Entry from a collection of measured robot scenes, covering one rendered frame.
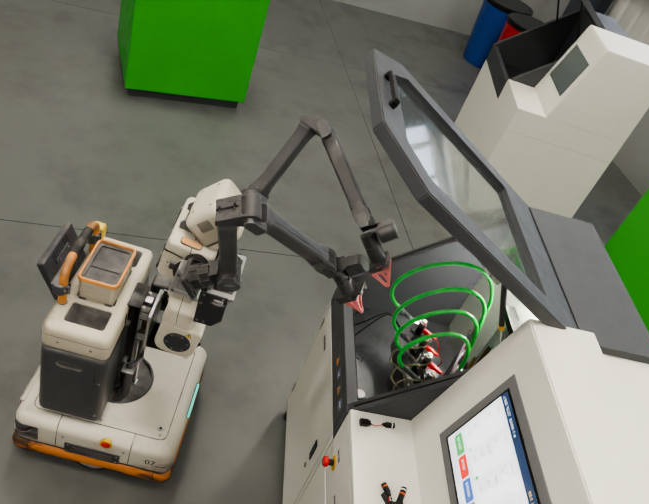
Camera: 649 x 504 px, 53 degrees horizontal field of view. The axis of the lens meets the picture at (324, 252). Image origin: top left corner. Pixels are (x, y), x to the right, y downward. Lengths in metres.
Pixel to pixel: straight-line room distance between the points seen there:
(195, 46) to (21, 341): 2.69
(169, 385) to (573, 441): 1.83
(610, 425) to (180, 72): 4.22
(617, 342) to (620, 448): 0.49
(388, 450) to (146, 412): 1.15
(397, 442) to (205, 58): 3.72
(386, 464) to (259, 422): 1.26
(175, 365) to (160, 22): 2.82
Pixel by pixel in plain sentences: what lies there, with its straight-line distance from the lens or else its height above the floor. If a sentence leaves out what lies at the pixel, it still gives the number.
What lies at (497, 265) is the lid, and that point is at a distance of 1.81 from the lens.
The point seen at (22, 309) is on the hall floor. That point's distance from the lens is 3.62.
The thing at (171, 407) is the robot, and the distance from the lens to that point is 2.95.
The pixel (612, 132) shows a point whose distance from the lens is 5.22.
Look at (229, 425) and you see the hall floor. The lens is 3.28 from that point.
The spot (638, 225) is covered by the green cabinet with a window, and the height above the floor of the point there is 0.56.
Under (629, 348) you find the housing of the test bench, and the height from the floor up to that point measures 1.50.
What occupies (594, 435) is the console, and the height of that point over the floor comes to 1.55.
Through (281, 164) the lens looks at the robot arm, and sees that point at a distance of 2.42.
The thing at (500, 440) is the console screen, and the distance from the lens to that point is 1.93.
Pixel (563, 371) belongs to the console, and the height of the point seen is 1.55.
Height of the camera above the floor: 2.69
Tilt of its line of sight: 38 degrees down
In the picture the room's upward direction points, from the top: 22 degrees clockwise
